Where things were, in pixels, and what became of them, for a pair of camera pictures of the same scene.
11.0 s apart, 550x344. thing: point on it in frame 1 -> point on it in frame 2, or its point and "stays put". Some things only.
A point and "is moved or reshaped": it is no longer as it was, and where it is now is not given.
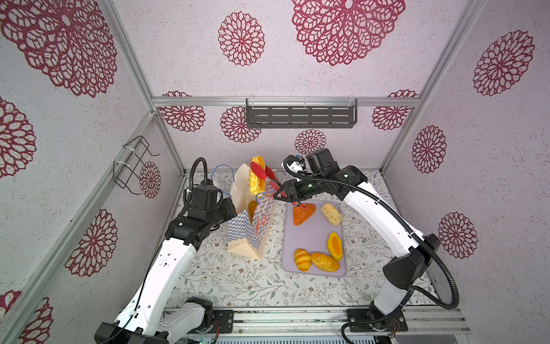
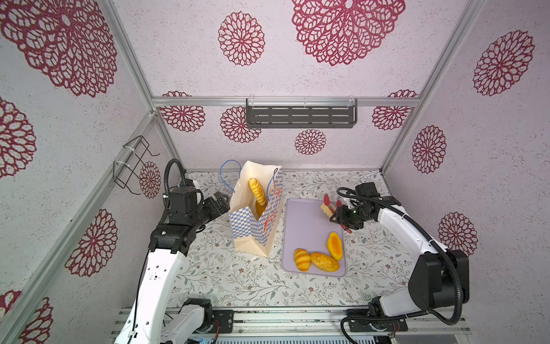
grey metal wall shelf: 298,117 stays put
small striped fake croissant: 302,259 stays put
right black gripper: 289,196 -> 341,217
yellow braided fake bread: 257,185 is moved or reshaped
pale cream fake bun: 333,215 stays put
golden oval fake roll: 324,262 stays put
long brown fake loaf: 251,208 -> 260,208
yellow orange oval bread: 334,245 stays put
